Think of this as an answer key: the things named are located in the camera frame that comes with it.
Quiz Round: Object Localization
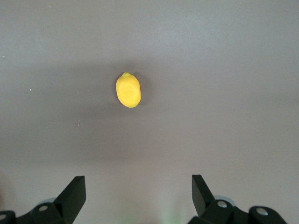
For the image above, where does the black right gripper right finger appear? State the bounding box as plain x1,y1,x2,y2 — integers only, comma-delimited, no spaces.
188,174,287,224

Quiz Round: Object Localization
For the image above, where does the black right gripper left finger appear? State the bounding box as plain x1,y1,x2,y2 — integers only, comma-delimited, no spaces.
0,175,87,224

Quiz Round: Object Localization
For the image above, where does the yellow lemon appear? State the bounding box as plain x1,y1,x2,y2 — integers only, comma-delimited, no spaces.
115,71,142,109

